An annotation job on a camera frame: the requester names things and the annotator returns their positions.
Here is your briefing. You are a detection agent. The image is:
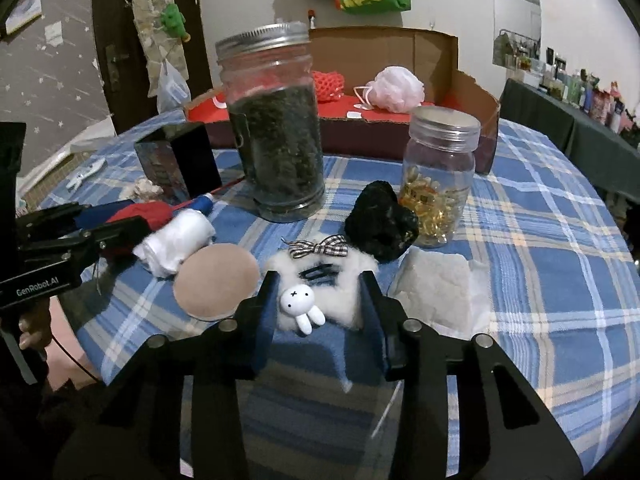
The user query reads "black fluffy pom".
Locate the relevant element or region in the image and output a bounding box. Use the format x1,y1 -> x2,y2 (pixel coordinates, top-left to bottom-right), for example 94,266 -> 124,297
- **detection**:
344,181 -> 420,262

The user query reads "large glass jar of tea leaves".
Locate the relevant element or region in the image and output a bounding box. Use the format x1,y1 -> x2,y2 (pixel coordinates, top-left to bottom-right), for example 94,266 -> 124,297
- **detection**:
215,21 -> 327,223

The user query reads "dark green covered table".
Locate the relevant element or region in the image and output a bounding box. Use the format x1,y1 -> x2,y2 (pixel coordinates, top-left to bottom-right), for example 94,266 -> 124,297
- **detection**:
500,77 -> 640,202

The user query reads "clear plastic bag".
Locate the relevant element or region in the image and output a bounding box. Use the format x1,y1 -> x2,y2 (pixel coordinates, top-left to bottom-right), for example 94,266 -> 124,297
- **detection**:
156,60 -> 192,114

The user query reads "round beige powder puff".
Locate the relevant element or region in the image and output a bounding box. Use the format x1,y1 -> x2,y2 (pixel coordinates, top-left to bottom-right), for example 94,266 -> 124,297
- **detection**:
172,243 -> 261,322

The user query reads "hanging wall organizer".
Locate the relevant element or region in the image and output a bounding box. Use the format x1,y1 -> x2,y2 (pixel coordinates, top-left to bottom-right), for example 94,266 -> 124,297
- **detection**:
122,0 -> 190,97

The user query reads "blue plaid tablecloth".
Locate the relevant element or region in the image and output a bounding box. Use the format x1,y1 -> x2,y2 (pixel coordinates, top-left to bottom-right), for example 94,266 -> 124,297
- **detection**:
37,107 -> 638,480

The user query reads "blue tube object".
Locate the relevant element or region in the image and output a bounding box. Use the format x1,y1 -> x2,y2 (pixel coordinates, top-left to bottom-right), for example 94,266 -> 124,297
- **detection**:
75,200 -> 136,231

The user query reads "cardboard box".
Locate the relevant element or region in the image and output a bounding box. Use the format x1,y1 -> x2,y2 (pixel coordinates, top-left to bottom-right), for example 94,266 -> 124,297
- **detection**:
184,26 -> 502,177

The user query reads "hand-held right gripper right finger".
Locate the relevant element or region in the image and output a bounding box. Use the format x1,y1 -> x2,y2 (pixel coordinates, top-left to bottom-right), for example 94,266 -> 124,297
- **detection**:
361,270 -> 585,480

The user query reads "small glass jar of capsules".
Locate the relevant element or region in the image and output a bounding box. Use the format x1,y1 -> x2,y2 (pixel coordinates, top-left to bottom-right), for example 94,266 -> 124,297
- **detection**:
399,106 -> 482,249

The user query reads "crumpled white paper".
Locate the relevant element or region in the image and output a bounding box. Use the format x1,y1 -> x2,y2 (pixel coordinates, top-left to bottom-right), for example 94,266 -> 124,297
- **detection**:
122,178 -> 165,202

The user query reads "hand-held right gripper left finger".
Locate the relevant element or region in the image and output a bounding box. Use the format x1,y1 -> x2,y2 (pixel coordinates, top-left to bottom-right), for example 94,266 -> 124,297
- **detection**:
97,270 -> 278,480

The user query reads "black rectangular box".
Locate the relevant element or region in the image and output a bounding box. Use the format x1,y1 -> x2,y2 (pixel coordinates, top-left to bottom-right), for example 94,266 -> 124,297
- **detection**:
134,122 -> 223,202

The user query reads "mesh bath loofah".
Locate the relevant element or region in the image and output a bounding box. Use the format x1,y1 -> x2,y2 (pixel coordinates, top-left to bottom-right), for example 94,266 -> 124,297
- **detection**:
354,66 -> 426,114

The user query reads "green plush toy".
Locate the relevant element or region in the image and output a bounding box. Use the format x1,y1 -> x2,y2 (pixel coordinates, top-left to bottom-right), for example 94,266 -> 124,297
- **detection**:
160,3 -> 192,43

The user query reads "black cable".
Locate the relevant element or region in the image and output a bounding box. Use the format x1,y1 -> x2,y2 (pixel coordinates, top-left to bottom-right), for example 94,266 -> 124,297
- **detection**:
49,329 -> 103,387

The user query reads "person's left hand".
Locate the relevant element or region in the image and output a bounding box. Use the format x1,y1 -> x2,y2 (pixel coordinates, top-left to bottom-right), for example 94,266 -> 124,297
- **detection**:
19,304 -> 54,351

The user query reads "white fluffy bunny hair clip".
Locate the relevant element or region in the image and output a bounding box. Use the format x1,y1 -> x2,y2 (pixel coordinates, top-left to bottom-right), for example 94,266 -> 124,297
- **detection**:
265,234 -> 382,337

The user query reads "dark wooden door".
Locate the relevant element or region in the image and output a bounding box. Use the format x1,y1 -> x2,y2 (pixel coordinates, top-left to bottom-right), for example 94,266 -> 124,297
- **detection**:
91,0 -> 161,137

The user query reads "coral foam mesh sleeve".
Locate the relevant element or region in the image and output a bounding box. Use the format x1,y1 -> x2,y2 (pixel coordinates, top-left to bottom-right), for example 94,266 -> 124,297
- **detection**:
312,71 -> 346,104

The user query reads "row of small bottles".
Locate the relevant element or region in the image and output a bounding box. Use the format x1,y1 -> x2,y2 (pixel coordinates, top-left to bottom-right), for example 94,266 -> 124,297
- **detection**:
537,47 -> 640,147

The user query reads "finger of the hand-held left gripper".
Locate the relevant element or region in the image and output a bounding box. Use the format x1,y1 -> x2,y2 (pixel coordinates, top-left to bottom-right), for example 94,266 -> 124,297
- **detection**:
20,216 -> 151,272
15,203 -> 93,242

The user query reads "red plush bear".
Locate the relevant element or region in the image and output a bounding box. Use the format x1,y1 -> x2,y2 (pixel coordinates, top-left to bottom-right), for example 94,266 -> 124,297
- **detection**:
106,201 -> 176,242

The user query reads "white cotton pad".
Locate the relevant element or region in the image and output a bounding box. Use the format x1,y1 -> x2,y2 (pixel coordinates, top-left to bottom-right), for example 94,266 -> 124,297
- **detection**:
387,246 -> 493,337

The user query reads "red and blue stick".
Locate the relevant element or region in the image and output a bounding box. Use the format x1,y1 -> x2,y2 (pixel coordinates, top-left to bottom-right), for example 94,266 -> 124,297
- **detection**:
172,182 -> 238,214

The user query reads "white plastic tool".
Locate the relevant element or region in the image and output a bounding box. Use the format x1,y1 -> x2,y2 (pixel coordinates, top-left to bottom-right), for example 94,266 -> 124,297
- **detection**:
65,156 -> 109,191

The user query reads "red paper box liner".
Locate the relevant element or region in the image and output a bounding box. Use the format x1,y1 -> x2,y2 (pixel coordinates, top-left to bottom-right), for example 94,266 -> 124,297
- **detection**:
187,91 -> 417,125

